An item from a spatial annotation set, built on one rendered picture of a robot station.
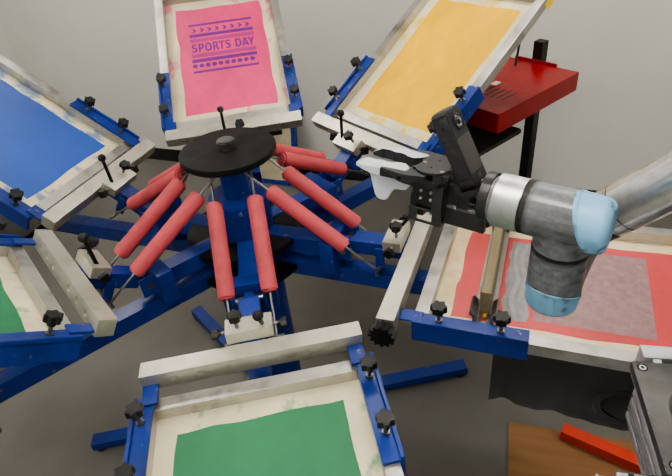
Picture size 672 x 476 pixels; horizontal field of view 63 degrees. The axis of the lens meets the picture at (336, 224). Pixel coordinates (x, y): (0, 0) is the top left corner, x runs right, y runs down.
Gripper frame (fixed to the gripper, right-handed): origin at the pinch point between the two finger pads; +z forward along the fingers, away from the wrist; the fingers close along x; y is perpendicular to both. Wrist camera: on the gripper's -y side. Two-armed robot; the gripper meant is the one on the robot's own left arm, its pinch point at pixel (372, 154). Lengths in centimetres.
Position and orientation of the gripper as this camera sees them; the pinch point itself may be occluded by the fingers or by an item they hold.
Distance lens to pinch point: 86.5
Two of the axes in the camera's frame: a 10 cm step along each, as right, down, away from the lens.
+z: -8.2, -2.7, 5.1
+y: 0.1, 8.8, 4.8
